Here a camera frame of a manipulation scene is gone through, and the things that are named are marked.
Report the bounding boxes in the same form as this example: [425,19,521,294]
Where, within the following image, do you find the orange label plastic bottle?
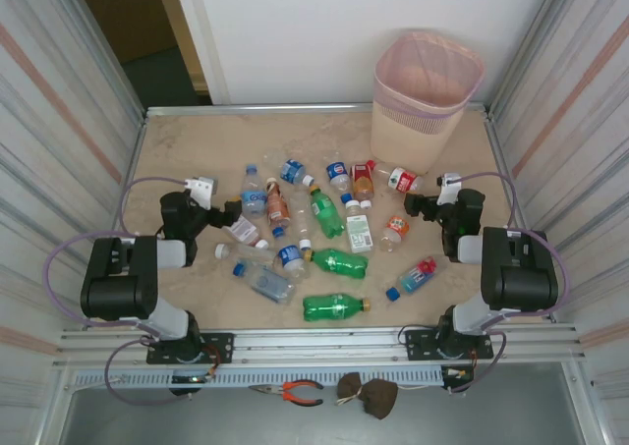
[378,213,412,253]

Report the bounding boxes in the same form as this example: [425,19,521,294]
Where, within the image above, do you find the white slotted cable duct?
[68,365,476,390]

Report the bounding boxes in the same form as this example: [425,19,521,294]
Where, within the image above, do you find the beige plastic waste bin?
[370,30,487,176]

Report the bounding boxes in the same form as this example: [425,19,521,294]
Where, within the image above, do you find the brown wooden door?
[71,0,198,92]

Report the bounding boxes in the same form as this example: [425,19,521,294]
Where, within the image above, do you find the blue pink label bottle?
[385,255,439,303]

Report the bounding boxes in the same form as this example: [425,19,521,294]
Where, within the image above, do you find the red white label bottle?
[368,158,425,195]

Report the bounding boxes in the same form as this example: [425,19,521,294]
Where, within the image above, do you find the white door frame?
[150,0,232,106]

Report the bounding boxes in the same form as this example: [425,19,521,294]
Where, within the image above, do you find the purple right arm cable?
[449,171,572,395]

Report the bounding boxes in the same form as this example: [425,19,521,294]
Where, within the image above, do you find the blue label bottle white cap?
[275,238,314,282]
[279,158,315,187]

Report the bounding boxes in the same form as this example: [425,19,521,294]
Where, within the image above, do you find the white green label bottle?
[345,199,375,255]

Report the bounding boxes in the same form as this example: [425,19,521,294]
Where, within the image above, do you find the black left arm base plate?
[145,332,235,366]

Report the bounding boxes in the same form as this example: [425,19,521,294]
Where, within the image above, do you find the red label orange drink bottle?
[349,159,377,209]

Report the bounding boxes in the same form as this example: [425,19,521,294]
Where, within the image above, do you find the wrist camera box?
[185,176,218,210]
[436,172,463,205]

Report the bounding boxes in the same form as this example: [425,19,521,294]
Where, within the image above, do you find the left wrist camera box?
[185,176,218,210]

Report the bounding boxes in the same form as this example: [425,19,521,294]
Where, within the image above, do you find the pink drink bottle white label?
[221,216,270,250]

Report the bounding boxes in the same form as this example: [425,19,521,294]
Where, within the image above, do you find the water bottle light blue label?
[239,163,268,220]

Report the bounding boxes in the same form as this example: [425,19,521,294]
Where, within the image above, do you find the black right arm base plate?
[405,327,494,362]

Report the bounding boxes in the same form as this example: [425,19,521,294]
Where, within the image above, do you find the aluminium mounting rail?
[58,322,589,367]

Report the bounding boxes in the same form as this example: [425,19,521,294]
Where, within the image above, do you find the pink bin liner bag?
[372,30,487,122]

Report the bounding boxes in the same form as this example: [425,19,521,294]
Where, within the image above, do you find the brown cloth pouch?
[335,371,399,420]

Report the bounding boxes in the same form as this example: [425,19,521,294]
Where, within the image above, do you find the dark blue label bottle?
[323,153,356,204]

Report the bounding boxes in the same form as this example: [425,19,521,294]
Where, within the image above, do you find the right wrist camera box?
[436,172,463,205]

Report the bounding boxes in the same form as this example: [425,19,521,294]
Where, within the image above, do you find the aluminium table edge bar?
[144,102,487,118]

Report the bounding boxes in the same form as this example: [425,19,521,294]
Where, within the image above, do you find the orange handled pliers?
[248,379,325,408]

